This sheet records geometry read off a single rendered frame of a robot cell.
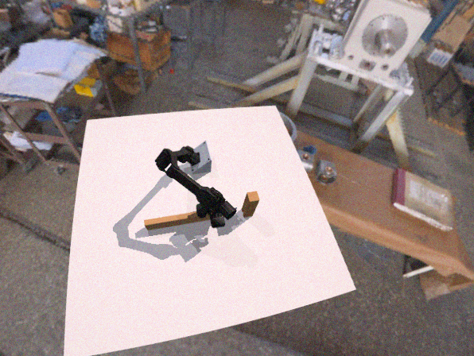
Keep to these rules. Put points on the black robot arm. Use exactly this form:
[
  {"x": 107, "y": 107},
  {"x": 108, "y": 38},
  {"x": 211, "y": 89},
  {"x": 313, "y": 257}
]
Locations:
[{"x": 206, "y": 196}]

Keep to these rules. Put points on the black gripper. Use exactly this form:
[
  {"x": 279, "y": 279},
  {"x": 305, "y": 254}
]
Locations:
[{"x": 217, "y": 220}]

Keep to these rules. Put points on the wooden post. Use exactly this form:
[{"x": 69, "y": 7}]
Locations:
[{"x": 250, "y": 203}]

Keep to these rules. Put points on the wooden side rail with metal hooks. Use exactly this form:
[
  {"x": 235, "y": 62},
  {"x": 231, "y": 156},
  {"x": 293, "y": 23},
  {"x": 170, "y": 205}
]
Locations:
[{"x": 173, "y": 220}]

